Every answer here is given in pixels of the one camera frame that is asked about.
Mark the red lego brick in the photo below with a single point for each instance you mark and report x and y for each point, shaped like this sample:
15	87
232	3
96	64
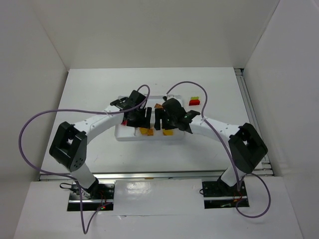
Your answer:
124	123

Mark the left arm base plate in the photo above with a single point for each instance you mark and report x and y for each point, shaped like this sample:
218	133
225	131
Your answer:
104	198

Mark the yellow rounded printed lego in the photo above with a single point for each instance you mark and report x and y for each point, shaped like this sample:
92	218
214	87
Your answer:
168	132

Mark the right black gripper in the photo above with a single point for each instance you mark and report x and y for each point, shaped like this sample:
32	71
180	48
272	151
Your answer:
167	121

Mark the red and green lego stack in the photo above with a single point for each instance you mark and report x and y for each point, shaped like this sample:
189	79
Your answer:
194	101

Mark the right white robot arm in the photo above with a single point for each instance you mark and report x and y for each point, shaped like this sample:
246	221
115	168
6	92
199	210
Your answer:
243	143

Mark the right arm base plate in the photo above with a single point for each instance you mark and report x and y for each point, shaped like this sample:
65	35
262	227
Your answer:
218	195

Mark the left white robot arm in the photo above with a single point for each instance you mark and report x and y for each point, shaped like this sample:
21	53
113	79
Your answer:
69	146

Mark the aluminium rail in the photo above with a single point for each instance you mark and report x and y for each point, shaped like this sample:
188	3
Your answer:
264	168
181	174

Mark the aluminium rail front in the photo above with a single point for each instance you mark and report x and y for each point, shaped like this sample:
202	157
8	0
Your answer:
181	174

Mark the aluminium rail right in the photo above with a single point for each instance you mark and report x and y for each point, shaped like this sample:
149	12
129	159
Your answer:
264	168

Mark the white divided tray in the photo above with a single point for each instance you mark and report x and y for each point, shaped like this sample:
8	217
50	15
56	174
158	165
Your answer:
125	133

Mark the small orange lego brick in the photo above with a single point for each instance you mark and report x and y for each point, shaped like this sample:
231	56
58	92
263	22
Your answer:
150	132

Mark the tan lego brick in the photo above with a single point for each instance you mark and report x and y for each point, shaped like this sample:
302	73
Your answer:
158	106

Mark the yellow lego piece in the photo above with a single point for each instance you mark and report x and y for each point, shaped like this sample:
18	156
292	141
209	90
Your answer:
144	131

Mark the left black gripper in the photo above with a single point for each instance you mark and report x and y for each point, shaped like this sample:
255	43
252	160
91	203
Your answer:
139	120

